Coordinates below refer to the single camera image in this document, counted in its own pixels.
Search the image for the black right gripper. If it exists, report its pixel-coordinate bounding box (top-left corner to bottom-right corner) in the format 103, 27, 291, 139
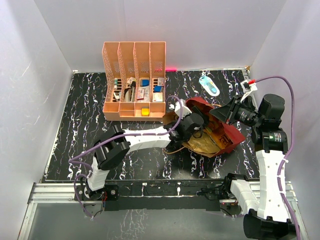
209, 94, 263, 128

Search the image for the orange snack packet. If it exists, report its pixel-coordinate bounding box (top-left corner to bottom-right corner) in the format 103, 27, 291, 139
204, 117, 238, 149

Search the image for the red brown paper bag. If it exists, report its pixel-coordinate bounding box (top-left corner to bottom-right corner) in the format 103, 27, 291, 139
162, 97, 245, 158

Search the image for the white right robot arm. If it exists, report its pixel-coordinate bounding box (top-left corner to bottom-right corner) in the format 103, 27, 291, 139
209, 94, 300, 240

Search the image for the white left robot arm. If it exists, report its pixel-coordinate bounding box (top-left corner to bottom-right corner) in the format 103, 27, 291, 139
82, 113, 209, 200

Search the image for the gold snack packet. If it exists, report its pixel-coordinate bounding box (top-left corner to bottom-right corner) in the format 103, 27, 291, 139
182, 132, 221, 155

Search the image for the blue white packaged item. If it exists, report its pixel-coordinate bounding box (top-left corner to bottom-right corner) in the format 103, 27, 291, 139
199, 76, 220, 97

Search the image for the white flat box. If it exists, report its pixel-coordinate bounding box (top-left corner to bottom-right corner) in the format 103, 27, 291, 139
152, 92, 164, 103

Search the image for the yellow grey stamp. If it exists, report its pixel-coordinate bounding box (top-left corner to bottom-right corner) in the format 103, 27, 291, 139
141, 107, 150, 117

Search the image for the blue grey eraser right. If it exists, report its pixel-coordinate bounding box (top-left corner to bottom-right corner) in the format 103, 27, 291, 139
153, 85, 164, 93

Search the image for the blue grey eraser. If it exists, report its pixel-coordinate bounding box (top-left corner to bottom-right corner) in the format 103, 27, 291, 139
140, 79, 150, 87
153, 85, 164, 93

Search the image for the white red small box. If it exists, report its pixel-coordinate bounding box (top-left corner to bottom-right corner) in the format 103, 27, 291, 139
157, 77, 165, 86

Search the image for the white red label packet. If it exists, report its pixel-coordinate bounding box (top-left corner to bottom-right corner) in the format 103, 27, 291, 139
136, 86, 150, 103

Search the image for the blue grey eraser back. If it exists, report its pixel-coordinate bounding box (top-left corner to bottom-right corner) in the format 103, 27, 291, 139
140, 79, 150, 87

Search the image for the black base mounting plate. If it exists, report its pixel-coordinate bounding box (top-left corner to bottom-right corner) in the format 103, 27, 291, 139
74, 179, 241, 215

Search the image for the grey black stapler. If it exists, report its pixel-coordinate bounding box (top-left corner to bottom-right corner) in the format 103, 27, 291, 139
124, 81, 136, 102

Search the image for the peach plastic desk organizer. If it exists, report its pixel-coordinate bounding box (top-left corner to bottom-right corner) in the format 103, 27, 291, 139
102, 41, 166, 122

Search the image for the white glue stick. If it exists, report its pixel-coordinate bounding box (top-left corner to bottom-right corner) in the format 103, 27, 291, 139
114, 78, 118, 90

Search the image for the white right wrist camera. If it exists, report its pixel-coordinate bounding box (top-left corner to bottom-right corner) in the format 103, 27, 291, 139
240, 79, 258, 102

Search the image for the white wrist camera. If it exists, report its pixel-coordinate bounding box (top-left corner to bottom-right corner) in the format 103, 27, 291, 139
240, 79, 258, 102
169, 99, 192, 119

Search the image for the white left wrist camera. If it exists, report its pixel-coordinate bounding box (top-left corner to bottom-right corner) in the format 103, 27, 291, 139
169, 99, 192, 119

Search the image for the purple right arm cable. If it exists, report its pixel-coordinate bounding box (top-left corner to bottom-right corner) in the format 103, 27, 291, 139
254, 75, 301, 240

